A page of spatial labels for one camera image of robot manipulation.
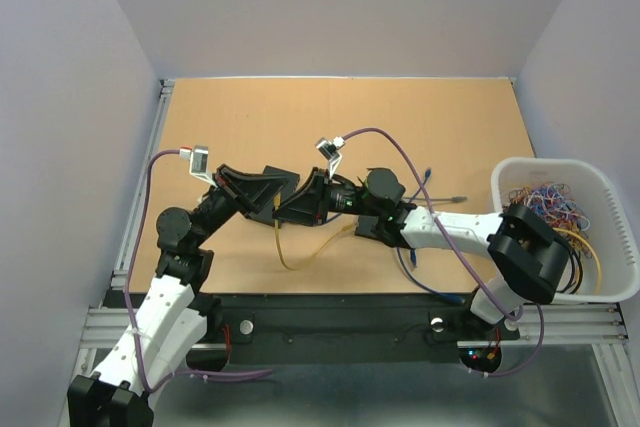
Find pile of coloured cables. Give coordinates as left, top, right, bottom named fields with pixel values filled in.
left=507, top=181, right=604, bottom=296

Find black switch with ports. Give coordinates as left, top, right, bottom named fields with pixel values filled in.
left=242, top=164, right=302, bottom=226

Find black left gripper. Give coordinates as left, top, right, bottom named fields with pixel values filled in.
left=192, top=164, right=288, bottom=248

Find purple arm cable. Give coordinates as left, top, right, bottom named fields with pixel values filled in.
left=342, top=127, right=546, bottom=379
left=122, top=147, right=274, bottom=394

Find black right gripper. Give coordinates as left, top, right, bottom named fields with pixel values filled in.
left=272, top=165, right=382, bottom=225

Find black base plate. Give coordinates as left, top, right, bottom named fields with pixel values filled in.
left=187, top=293, right=520, bottom=368

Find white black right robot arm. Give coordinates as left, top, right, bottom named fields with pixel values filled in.
left=273, top=168, right=570, bottom=337

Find yellow ethernet cable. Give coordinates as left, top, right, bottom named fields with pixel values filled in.
left=272, top=194, right=357, bottom=272

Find black flat switch box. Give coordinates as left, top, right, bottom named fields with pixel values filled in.
left=355, top=216, right=411, bottom=249

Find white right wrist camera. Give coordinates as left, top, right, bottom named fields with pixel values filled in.
left=315, top=136, right=345, bottom=179

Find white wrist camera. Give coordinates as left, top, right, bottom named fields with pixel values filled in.
left=179, top=145, right=216, bottom=186
left=315, top=136, right=345, bottom=179

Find aluminium frame rails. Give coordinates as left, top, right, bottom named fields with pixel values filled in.
left=57, top=77, right=640, bottom=427

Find white plastic basket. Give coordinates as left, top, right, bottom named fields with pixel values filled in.
left=491, top=157, right=639, bottom=303

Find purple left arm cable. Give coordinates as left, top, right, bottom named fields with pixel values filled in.
left=122, top=147, right=274, bottom=394

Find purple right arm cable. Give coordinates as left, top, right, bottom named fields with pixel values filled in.
left=342, top=127, right=546, bottom=379

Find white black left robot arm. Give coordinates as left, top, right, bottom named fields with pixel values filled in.
left=67, top=165, right=287, bottom=426

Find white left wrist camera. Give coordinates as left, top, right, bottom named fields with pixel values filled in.
left=179, top=145, right=216, bottom=186

